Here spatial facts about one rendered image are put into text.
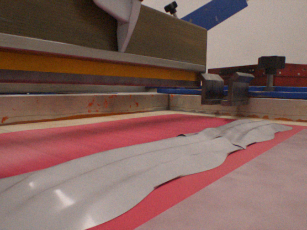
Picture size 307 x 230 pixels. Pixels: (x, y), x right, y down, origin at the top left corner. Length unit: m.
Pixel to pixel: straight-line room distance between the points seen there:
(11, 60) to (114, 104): 0.24
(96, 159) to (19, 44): 0.11
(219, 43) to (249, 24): 0.29
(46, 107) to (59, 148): 0.17
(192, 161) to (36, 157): 0.10
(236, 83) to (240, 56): 1.94
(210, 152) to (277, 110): 0.30
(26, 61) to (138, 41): 0.14
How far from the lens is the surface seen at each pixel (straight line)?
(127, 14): 0.29
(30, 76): 0.26
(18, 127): 0.34
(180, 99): 0.56
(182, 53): 0.41
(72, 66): 0.28
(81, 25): 0.28
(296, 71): 1.19
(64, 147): 0.23
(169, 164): 0.15
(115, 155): 0.17
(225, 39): 2.46
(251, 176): 0.16
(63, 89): 0.48
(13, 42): 0.23
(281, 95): 0.48
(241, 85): 0.47
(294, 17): 2.32
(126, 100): 0.48
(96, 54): 0.27
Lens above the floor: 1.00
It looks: 6 degrees down
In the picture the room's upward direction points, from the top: 1 degrees clockwise
